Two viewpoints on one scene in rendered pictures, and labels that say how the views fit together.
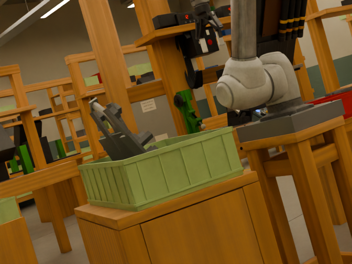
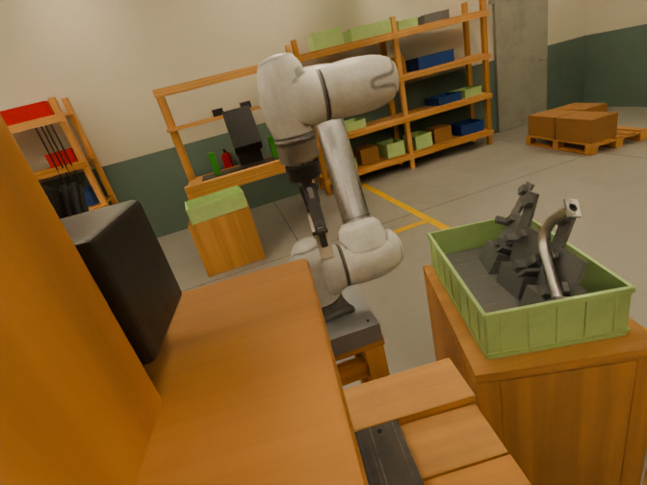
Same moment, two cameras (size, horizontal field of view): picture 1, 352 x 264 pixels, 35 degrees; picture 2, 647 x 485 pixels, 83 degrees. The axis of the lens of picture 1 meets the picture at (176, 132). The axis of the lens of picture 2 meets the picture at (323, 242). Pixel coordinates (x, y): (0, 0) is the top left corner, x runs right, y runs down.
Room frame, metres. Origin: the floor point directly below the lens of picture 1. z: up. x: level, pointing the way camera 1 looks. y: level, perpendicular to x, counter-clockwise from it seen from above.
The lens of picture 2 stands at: (3.41, 0.11, 1.67)
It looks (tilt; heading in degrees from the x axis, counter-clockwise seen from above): 24 degrees down; 209
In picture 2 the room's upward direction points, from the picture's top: 14 degrees counter-clockwise
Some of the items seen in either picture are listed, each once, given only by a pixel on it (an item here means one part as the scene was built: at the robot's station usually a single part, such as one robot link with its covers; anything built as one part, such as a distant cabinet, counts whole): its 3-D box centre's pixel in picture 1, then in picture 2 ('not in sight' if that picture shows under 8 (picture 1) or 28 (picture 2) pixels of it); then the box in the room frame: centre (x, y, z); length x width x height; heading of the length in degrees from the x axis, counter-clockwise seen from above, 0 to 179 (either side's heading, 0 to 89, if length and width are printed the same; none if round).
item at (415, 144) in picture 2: not in sight; (397, 97); (-2.71, -1.32, 1.12); 3.01 x 0.54 x 2.23; 129
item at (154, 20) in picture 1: (166, 20); (11, 310); (3.33, -0.13, 1.59); 0.15 x 0.07 x 0.07; 122
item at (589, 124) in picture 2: not in sight; (581, 126); (-2.85, 1.13, 0.22); 1.20 x 0.81 x 0.44; 34
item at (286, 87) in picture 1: (275, 77); (315, 268); (2.44, -0.48, 1.08); 0.18 x 0.16 x 0.22; 123
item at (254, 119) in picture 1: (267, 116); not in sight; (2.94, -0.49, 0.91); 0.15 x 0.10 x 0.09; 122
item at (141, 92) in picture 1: (208, 76); not in sight; (3.61, -0.30, 1.23); 1.30 x 0.05 x 0.09; 122
